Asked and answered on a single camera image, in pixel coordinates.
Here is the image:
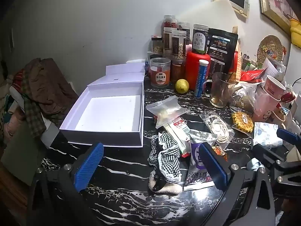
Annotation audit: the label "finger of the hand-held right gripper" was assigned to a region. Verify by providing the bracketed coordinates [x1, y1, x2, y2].
[276, 128, 301, 148]
[253, 144, 301, 185]

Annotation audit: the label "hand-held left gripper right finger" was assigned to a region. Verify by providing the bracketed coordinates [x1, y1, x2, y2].
[199, 142, 275, 226]

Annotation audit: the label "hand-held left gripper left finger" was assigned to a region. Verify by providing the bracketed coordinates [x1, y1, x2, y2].
[28, 142, 105, 226]

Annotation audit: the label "red candy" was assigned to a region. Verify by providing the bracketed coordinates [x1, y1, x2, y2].
[212, 145, 228, 162]

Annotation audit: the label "purple white pouch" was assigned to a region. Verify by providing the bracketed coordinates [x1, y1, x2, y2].
[183, 129, 218, 192]

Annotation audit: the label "clear bag of white cord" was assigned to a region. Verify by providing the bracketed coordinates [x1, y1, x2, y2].
[200, 111, 236, 150]

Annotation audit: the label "black white checked cloth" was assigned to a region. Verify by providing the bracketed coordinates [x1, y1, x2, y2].
[148, 132, 184, 195]

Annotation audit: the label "red white long sachet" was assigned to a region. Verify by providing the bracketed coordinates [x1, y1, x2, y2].
[162, 116, 191, 158]

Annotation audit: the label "white cardboard box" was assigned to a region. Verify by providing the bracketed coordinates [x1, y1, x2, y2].
[59, 64, 145, 148]

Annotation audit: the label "clear zip bag of snacks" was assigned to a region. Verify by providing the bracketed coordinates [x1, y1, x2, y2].
[145, 96, 190, 129]

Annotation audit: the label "white blue foil packet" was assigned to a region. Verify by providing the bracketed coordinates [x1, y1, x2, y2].
[253, 122, 283, 149]

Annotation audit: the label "pink paper cups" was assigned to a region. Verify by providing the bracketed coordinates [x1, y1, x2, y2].
[252, 85, 283, 123]

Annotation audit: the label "yellow waffle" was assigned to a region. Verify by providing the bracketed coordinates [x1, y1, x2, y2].
[232, 112, 254, 132]

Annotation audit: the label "red white paper cup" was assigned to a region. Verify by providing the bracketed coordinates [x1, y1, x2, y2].
[262, 75, 286, 99]

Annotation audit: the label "white cloth red print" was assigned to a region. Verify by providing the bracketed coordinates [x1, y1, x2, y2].
[41, 113, 60, 147]

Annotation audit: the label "red snack packet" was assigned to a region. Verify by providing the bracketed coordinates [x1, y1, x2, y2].
[240, 69, 266, 83]

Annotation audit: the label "glass mug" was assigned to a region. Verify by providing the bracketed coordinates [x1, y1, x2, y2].
[202, 72, 236, 109]

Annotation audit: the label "yellow green fruit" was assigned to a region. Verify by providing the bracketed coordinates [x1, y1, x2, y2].
[175, 79, 190, 94]

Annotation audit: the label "pink cloth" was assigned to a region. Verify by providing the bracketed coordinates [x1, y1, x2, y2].
[3, 113, 26, 138]

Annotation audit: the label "woven straw fan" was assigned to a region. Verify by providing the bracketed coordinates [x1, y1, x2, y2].
[256, 35, 284, 67]

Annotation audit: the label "brown garment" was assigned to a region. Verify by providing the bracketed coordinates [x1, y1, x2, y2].
[29, 58, 78, 128]

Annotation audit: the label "blue tablet tube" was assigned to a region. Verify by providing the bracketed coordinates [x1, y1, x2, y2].
[193, 59, 210, 98]

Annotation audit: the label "red plastic container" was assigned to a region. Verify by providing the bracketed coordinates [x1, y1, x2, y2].
[185, 51, 211, 90]

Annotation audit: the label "jar of brown contents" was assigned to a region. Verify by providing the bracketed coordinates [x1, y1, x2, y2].
[170, 58, 186, 83]

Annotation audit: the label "yellow plush object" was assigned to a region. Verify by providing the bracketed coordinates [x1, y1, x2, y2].
[290, 19, 301, 48]

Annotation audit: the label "wide jar orange label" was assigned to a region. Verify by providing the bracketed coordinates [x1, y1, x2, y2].
[150, 58, 171, 89]

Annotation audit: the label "black stand-up pouch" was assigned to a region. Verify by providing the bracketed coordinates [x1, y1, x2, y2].
[207, 28, 238, 80]

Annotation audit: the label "red striped cloth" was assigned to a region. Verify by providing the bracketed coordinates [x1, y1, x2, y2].
[12, 69, 31, 89]

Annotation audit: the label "tall jar of seeds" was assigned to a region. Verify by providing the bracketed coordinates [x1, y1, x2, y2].
[171, 30, 187, 60]

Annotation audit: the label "clear container of pens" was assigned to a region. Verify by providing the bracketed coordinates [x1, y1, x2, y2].
[147, 51, 163, 76]

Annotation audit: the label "dark label clear jar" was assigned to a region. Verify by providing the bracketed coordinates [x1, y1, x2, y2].
[192, 24, 209, 54]

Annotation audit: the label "brown label tall jar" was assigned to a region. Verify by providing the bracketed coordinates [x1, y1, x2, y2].
[163, 27, 177, 58]

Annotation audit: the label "small jar of nuts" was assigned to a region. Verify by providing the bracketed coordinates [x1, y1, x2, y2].
[151, 36, 163, 53]

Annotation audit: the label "white foam sheet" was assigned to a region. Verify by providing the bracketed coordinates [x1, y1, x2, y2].
[207, 0, 238, 31]

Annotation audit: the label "jar of red contents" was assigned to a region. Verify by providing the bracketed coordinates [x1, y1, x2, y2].
[163, 15, 177, 30]

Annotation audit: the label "gold picture frame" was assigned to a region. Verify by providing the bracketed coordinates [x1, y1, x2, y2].
[256, 0, 299, 37]

